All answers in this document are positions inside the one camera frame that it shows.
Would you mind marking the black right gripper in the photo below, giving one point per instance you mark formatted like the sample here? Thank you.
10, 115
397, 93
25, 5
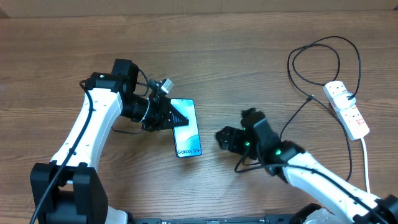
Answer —
232, 137

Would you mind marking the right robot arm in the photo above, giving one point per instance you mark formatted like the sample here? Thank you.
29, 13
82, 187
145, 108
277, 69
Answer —
338, 200

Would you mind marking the Samsung Galaxy smartphone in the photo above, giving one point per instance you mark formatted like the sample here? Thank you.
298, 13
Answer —
187, 138

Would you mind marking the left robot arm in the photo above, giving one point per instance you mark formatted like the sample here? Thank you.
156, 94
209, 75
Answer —
67, 189

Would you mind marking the brown cardboard backdrop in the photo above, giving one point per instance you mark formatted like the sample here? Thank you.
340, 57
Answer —
78, 8

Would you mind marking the white charger adapter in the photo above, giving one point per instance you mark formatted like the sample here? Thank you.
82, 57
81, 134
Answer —
343, 101

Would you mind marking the white power strip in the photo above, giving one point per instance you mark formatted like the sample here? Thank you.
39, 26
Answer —
352, 120

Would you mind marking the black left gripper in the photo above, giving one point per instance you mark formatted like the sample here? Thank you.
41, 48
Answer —
160, 121

